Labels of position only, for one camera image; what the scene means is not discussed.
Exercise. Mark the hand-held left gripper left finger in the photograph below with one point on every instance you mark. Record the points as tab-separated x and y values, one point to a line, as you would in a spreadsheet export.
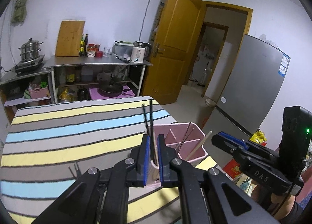
146	160

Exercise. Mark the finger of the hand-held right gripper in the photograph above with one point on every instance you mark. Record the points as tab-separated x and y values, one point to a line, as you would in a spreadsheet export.
226	146
231	138

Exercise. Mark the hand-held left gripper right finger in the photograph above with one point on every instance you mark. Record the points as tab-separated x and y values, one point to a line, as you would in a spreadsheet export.
159	160

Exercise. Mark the white chopstick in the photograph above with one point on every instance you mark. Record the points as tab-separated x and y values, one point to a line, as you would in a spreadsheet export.
199	144

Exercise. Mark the pink utensil holder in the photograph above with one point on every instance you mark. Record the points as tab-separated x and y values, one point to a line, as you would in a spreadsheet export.
168	135

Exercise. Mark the metal chopstick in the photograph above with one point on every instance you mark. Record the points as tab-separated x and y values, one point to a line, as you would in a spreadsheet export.
185	135
187	139

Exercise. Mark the person's right forearm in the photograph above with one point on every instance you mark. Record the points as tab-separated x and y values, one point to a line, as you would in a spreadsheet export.
280	207

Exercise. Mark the red box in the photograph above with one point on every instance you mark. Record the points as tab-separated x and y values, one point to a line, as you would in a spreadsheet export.
231	168

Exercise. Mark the patterned bag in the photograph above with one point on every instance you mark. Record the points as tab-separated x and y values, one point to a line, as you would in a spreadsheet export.
243	185

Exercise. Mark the yellow snack bag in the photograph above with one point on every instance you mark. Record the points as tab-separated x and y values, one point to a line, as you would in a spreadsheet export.
258	138

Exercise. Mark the white floor bowl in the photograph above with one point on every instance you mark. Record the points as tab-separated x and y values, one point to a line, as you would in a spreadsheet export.
210	102

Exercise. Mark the grey refrigerator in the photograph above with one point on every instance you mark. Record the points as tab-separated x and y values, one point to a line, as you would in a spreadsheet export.
251	80

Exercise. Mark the black frying pan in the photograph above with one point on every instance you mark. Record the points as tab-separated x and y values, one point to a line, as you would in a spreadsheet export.
111	89

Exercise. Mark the pink cutting board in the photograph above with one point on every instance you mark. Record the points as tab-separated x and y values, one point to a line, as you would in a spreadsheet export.
93	94

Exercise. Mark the striped tablecloth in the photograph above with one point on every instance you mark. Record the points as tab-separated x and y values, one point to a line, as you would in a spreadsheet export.
61	141

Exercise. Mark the dark glass bottle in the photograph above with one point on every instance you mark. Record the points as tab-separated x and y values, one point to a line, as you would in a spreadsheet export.
82	94

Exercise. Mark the yellow cooking oil bottle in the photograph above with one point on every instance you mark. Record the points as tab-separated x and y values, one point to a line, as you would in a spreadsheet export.
67	94

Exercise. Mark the grey storage box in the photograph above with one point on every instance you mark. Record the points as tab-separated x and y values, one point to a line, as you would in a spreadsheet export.
87	75

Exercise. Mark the white electric kettle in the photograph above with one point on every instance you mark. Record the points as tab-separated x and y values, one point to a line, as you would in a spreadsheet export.
138	54

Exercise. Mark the tall metal shelf table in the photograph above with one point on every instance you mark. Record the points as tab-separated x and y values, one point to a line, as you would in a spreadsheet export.
97	61

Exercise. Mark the yellow label sauce bottle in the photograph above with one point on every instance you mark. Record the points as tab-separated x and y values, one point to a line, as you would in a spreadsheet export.
70	77

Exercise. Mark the clear plastic container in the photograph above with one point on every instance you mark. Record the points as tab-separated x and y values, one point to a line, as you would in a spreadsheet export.
123	49

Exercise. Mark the clear drinking glass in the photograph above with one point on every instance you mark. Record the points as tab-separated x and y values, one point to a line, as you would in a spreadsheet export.
106	52

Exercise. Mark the red lidded jar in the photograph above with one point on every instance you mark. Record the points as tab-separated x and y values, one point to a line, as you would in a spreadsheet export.
99	54

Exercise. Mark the wooden door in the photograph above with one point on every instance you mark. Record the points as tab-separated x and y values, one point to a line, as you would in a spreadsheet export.
175	31

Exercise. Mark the red label jar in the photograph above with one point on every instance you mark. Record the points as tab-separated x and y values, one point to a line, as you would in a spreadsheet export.
91	52

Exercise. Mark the small glass jar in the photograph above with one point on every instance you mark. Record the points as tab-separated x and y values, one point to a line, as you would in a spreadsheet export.
97	47

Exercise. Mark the pink plastic basket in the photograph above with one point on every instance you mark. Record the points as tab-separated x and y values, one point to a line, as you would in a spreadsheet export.
39	93

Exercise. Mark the wooden cutting board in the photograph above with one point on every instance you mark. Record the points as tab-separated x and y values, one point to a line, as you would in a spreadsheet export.
69	38

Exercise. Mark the low metal shelf unit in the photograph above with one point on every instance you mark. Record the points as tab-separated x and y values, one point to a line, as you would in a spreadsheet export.
24	75

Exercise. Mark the induction cooker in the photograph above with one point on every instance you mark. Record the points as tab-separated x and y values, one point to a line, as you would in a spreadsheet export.
29	65

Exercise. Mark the steel steamer pot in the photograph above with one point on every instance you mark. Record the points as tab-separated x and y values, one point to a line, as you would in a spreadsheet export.
30	49

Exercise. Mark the green hanging curtain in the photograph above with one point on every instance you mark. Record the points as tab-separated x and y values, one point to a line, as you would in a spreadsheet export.
20	6

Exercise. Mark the wooden door frame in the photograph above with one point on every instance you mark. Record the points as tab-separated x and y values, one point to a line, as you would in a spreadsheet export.
229	6

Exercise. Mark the wall calendar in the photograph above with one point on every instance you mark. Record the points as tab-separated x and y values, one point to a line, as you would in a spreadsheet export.
159	19

